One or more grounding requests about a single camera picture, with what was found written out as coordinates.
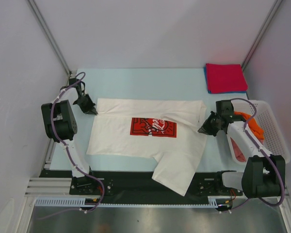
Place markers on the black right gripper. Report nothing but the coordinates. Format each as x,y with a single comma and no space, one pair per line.
205,128

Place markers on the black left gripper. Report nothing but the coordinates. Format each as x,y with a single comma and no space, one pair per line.
90,109

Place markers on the white t shirt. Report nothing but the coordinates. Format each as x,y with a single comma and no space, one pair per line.
165,130

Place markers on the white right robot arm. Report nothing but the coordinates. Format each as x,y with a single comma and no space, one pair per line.
264,173

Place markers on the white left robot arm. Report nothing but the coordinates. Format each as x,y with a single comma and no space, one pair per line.
61,126

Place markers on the pink t shirt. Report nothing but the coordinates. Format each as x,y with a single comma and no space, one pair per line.
237,155

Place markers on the orange t shirt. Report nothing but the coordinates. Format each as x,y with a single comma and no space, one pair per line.
253,126

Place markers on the folded red t shirt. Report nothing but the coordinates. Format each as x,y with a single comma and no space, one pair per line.
225,78

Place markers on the folded blue t shirt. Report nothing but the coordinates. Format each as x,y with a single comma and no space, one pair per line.
208,89

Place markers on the white plastic basket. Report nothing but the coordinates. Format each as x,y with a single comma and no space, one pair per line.
265,118

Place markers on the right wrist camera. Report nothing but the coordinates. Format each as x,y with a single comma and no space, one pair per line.
224,109

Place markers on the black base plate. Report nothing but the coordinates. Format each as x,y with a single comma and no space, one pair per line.
206,180

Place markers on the white slotted cable duct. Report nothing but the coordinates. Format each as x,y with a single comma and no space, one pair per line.
203,202

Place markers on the aluminium frame post left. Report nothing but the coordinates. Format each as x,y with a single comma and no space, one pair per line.
48,34

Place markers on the aluminium frame post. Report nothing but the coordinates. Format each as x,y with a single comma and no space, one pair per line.
48,34
262,31

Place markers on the aluminium frame post right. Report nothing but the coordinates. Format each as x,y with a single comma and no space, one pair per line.
262,31

